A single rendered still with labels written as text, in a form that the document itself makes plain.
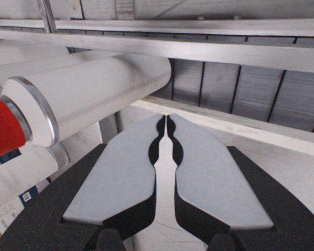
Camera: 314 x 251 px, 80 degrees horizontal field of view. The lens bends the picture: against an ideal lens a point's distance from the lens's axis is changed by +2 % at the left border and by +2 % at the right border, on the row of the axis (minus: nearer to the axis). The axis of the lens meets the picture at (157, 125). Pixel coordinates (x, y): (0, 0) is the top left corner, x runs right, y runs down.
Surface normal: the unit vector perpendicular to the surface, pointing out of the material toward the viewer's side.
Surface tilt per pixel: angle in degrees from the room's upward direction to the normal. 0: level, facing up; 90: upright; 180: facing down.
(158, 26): 0
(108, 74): 90
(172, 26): 0
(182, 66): 0
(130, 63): 90
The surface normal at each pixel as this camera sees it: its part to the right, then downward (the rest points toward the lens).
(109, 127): 0.84, 0.26
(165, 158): -0.54, 0.43
